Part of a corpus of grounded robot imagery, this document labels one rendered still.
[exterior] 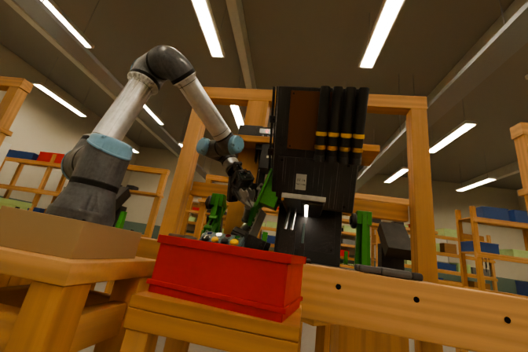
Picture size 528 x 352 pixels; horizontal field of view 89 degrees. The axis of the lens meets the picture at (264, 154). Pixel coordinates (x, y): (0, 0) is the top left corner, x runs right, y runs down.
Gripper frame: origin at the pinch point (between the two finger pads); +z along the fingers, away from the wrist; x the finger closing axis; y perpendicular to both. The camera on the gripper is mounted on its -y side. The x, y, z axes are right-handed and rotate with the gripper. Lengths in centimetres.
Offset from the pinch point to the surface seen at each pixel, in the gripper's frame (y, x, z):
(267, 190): 0.6, 12.3, -7.4
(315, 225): -8.0, 35.3, 8.5
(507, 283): -453, 1210, 90
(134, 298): 14, -47, 32
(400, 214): -1, 92, 15
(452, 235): -289, 798, -65
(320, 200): 18.8, 14.7, 16.0
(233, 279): 23, -30, 38
